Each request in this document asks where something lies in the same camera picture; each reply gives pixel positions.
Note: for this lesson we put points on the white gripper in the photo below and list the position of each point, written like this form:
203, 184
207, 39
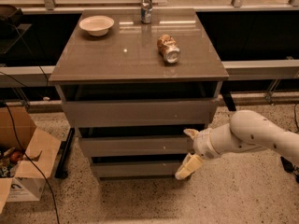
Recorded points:
203, 144

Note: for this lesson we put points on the grey drawer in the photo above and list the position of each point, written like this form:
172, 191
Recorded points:
135, 169
134, 146
139, 113

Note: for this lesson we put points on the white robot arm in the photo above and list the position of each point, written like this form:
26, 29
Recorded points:
245, 132

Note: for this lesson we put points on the grey top drawer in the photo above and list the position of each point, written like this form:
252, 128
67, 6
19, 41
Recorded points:
139, 113

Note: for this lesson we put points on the grey drawer cabinet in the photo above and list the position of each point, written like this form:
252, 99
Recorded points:
126, 65

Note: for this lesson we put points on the grey bottom drawer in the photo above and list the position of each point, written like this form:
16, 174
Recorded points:
135, 169

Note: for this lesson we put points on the black table leg right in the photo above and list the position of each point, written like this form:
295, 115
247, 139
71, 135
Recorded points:
228, 100

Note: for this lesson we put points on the black table leg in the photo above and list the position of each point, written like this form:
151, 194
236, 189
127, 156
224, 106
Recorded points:
65, 146
228, 100

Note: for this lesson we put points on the black power adapter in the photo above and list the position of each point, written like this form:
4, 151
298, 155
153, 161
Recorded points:
287, 165

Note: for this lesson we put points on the lying tan can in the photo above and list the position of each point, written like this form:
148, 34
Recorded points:
168, 48

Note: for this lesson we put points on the black table leg left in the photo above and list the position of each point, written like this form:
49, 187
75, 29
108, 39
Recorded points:
65, 146

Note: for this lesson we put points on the white bowl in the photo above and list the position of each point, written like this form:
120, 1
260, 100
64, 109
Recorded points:
96, 25

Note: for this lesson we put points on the upright silver can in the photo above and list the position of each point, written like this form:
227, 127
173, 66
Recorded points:
146, 9

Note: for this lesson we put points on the cardboard box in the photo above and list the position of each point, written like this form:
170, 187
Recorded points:
27, 178

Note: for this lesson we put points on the red apple in box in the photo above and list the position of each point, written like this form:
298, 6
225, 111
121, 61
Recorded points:
16, 156

